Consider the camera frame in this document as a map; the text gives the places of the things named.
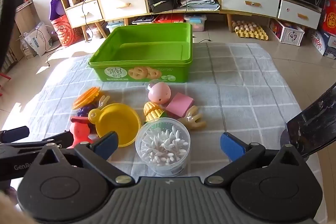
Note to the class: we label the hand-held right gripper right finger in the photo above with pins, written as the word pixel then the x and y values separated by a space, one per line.
pixel 231 146

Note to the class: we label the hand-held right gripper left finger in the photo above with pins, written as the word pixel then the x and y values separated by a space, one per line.
pixel 106 142

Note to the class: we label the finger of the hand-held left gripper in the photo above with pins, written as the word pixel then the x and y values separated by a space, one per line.
pixel 14 134
pixel 61 138

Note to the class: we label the red figure toy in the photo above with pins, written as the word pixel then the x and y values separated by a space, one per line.
pixel 78 132

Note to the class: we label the yellow toy pot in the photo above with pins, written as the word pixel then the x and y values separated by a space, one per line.
pixel 115 119

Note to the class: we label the purple toy grapes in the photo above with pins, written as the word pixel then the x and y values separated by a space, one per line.
pixel 83 111

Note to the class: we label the orange toy slice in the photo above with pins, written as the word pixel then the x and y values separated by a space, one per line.
pixel 85 98

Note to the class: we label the beige starfish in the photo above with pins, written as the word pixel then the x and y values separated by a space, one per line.
pixel 193 119

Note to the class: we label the clear cotton swab jar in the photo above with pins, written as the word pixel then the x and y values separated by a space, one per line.
pixel 162 148

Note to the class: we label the pink block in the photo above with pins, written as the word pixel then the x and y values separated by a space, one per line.
pixel 179 104

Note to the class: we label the pink pig toy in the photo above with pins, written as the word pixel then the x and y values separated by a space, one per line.
pixel 160 94

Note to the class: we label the green plastic box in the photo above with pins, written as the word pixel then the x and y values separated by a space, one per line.
pixel 147 53

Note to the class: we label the person's left hand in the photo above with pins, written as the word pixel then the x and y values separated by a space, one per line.
pixel 6 204

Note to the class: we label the grey checked tablecloth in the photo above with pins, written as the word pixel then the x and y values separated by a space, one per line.
pixel 236 108

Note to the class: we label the beige pronged toy piece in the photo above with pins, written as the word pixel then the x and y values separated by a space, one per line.
pixel 103 102

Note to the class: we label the white sack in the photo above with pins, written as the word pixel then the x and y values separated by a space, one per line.
pixel 38 39

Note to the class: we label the red printed bag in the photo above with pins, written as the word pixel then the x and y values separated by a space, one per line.
pixel 63 32

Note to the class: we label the clear storage box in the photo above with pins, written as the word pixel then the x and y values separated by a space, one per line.
pixel 195 22
pixel 114 26

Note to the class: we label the yellow egg tray with eggs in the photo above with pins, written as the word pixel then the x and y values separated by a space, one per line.
pixel 249 29

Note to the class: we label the white drawer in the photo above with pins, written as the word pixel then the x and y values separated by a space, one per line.
pixel 249 2
pixel 122 6
pixel 84 14
pixel 299 14

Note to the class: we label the white box with red print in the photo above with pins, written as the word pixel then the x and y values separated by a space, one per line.
pixel 287 31

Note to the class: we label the purple plastic stool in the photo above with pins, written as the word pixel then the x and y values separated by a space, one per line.
pixel 56 7

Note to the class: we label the wooden bookshelf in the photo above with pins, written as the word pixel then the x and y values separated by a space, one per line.
pixel 25 3

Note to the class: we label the red flat box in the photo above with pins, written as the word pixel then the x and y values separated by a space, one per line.
pixel 168 18

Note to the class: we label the blue and white carton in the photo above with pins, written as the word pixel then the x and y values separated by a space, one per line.
pixel 325 44

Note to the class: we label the pile of folded papers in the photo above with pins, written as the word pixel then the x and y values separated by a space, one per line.
pixel 200 1

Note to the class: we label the black bag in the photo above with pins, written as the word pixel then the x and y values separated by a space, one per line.
pixel 161 1

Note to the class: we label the red gift box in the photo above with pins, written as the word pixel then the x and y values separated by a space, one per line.
pixel 329 18

